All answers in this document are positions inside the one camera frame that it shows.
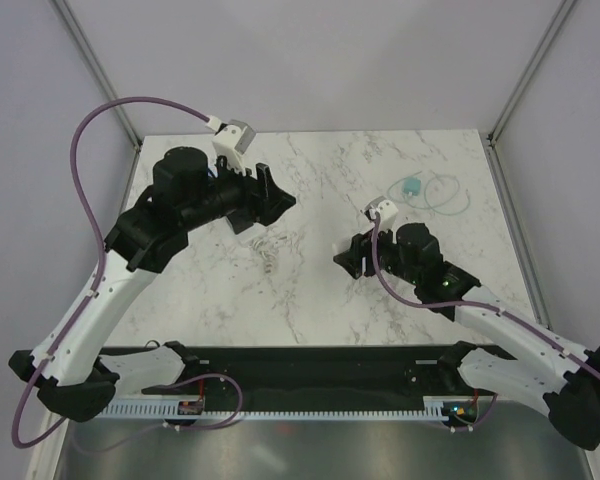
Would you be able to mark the white power strip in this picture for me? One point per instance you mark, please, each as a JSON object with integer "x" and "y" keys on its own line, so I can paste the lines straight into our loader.
{"x": 251, "y": 234}

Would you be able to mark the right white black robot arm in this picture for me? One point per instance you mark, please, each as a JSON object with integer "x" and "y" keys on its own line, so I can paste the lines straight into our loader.
{"x": 544, "y": 371}

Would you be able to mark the aluminium frame post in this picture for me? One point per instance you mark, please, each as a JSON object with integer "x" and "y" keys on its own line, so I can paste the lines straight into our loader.
{"x": 76, "y": 33}
{"x": 532, "y": 66}

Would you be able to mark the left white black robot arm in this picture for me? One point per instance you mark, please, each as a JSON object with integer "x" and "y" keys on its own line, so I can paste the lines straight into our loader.
{"x": 69, "y": 372}

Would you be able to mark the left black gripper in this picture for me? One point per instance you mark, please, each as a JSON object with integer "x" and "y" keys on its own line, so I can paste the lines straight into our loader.
{"x": 262, "y": 197}

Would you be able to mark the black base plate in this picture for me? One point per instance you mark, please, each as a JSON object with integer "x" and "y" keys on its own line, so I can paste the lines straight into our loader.
{"x": 331, "y": 378}

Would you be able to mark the white slotted cable duct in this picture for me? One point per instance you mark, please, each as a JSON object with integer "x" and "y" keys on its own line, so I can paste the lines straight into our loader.
{"x": 183, "y": 408}

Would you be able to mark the left aluminium frame post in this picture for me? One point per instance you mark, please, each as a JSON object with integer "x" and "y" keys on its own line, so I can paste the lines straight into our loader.
{"x": 76, "y": 33}

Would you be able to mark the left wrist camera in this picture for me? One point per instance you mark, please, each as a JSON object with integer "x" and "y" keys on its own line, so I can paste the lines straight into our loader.
{"x": 231, "y": 141}

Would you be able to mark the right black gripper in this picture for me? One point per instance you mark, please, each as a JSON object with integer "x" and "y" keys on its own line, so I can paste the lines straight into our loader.
{"x": 351, "y": 260}

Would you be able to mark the teal charger adapter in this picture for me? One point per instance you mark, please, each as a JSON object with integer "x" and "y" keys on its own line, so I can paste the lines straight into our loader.
{"x": 411, "y": 186}

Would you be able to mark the right aluminium frame post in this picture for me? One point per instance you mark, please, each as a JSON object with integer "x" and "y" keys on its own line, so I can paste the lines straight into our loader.
{"x": 532, "y": 66}

